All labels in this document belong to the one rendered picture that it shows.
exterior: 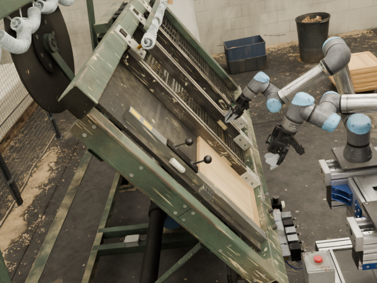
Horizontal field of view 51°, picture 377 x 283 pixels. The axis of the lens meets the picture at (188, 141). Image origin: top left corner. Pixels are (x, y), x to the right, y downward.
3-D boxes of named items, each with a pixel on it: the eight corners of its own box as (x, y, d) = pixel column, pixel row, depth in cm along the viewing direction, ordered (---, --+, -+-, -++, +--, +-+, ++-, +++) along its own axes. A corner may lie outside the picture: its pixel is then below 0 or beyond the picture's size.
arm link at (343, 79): (347, 136, 224) (323, 48, 200) (341, 123, 237) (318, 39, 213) (369, 130, 220) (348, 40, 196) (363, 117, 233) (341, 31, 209)
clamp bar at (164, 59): (244, 153, 272) (272, 132, 264) (116, 21, 229) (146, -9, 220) (243, 145, 281) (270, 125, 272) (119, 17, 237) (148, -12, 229)
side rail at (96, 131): (256, 289, 182) (276, 279, 178) (68, 131, 141) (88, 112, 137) (254, 278, 187) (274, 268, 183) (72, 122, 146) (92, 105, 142)
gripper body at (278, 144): (264, 143, 172) (276, 119, 166) (283, 149, 173) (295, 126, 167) (266, 153, 165) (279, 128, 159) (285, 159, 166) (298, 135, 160)
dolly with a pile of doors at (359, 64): (384, 96, 486) (387, 64, 465) (340, 102, 491) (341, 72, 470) (366, 77, 538) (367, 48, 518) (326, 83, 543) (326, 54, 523)
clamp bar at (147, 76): (251, 192, 235) (285, 170, 226) (100, 44, 192) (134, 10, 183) (249, 182, 244) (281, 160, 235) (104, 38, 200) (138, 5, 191)
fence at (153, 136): (260, 243, 201) (266, 239, 199) (122, 117, 166) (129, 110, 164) (258, 236, 205) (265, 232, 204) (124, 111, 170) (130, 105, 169)
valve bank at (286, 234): (310, 279, 214) (309, 247, 202) (283, 282, 215) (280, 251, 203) (292, 217, 257) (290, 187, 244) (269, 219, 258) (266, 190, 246)
